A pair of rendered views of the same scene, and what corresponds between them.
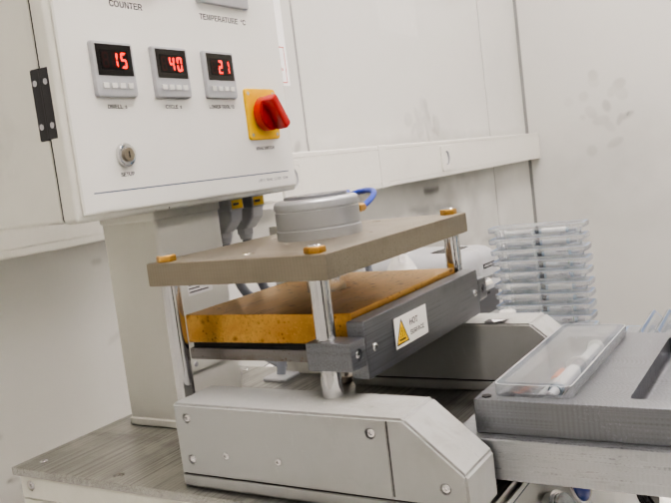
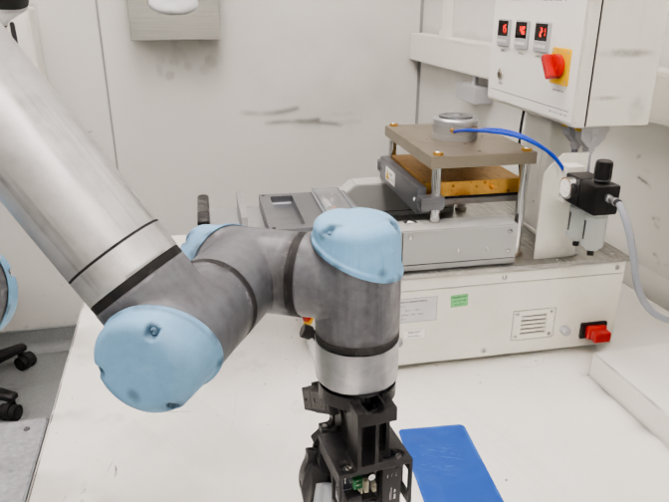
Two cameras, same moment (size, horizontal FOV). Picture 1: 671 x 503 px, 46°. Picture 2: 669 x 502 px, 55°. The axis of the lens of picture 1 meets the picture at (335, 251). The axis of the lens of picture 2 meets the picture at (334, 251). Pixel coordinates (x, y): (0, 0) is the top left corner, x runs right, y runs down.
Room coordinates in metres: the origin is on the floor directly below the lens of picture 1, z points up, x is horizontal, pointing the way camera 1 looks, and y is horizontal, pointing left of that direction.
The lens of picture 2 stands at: (1.41, -0.92, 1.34)
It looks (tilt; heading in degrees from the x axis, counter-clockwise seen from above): 22 degrees down; 137
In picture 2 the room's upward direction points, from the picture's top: straight up
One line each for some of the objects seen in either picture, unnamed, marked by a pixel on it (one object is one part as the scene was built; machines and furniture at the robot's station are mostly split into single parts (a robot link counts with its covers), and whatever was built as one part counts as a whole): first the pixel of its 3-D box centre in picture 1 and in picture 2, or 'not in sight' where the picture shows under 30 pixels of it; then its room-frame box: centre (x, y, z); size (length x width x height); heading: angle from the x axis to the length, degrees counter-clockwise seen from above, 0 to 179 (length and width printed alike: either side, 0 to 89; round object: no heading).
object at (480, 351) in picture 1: (469, 350); (435, 244); (0.81, -0.13, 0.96); 0.26 x 0.05 x 0.07; 58
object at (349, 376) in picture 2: not in sight; (359, 357); (1.05, -0.56, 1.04); 0.08 x 0.08 x 0.05
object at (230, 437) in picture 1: (323, 446); (392, 195); (0.57, 0.03, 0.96); 0.25 x 0.05 x 0.07; 58
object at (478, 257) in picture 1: (434, 287); not in sight; (1.73, -0.21, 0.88); 0.25 x 0.20 x 0.17; 54
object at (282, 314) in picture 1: (332, 279); (453, 162); (0.73, 0.01, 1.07); 0.22 x 0.17 x 0.10; 148
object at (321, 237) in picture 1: (307, 260); (474, 153); (0.76, 0.03, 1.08); 0.31 x 0.24 x 0.13; 148
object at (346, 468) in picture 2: not in sight; (359, 436); (1.06, -0.56, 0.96); 0.09 x 0.08 x 0.12; 155
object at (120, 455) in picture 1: (315, 423); (464, 233); (0.75, 0.04, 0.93); 0.46 x 0.35 x 0.01; 58
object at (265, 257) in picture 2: not in sight; (241, 275); (0.97, -0.62, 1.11); 0.11 x 0.11 x 0.08; 31
